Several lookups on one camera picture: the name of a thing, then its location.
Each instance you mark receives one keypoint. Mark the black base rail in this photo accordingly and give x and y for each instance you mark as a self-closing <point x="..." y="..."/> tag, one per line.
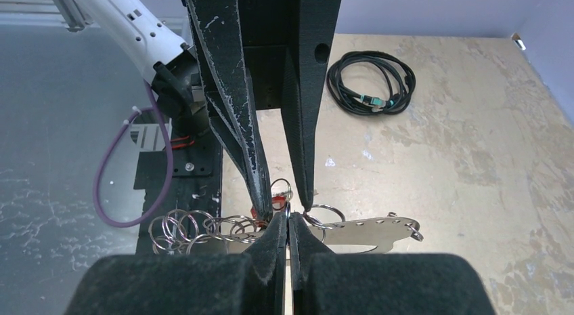
<point x="174" y="221"/>

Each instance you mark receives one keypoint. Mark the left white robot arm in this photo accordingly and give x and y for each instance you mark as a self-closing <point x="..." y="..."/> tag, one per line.
<point x="168" y="63"/>

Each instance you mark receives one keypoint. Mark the aluminium frame extrusion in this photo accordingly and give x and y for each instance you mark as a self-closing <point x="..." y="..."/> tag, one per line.
<point x="67" y="13"/>

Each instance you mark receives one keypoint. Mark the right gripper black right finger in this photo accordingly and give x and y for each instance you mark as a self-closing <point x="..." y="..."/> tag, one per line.
<point x="426" y="283"/>

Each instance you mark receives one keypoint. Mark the metal keyring plate with rings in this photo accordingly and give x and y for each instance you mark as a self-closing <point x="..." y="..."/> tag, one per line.
<point x="236" y="230"/>

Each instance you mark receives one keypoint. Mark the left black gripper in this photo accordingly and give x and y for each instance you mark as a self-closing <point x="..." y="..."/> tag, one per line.
<point x="264" y="54"/>

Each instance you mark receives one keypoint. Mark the red-headed key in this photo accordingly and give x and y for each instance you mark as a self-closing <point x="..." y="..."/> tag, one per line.
<point x="275" y="205"/>

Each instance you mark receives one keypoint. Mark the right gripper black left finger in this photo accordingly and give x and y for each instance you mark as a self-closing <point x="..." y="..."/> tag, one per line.
<point x="251" y="282"/>

